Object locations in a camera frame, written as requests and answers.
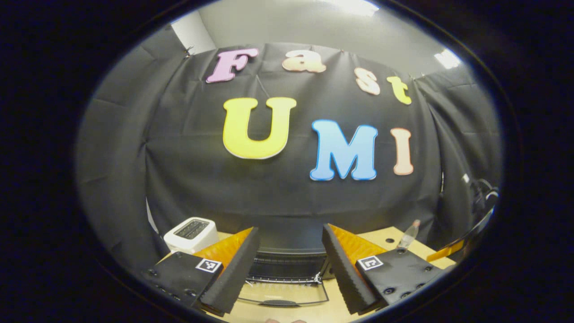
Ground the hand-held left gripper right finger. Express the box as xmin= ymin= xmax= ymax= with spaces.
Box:
xmin=322 ymin=224 xmax=444 ymax=315

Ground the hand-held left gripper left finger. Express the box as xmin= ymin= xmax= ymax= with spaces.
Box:
xmin=143 ymin=227 xmax=261 ymax=314

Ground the black electric oven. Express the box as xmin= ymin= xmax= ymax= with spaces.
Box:
xmin=237 ymin=244 xmax=336 ymax=308

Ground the clear bottle with red label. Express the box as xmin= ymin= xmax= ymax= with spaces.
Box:
xmin=397 ymin=219 xmax=421 ymax=251

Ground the white toaster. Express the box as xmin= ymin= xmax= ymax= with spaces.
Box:
xmin=163 ymin=217 xmax=220 ymax=255

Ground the black backdrop cloth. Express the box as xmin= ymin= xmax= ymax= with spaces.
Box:
xmin=75 ymin=22 xmax=503 ymax=274

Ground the metal wire oven rack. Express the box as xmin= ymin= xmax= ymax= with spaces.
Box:
xmin=248 ymin=276 xmax=323 ymax=285

